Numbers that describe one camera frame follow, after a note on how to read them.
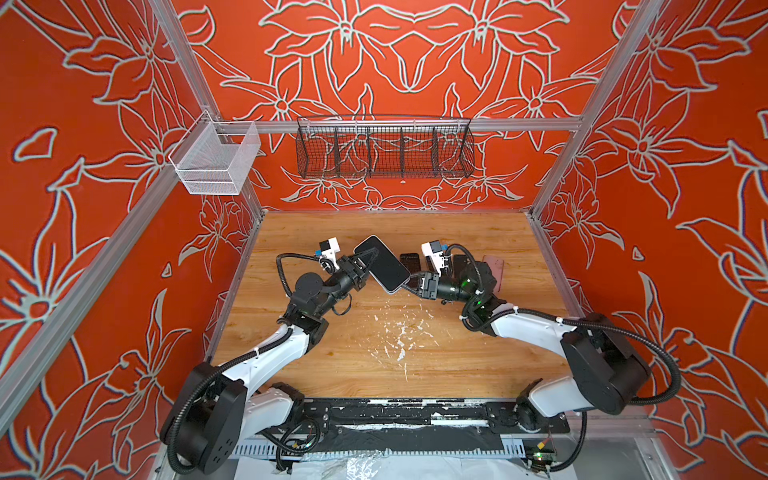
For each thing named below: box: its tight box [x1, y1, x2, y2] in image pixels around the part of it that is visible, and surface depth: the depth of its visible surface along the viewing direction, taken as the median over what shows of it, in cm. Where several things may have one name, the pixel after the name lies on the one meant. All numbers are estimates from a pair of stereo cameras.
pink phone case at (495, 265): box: [482, 255, 504, 283], surface depth 105 cm
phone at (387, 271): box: [353, 235, 411, 295], surface depth 71 cm
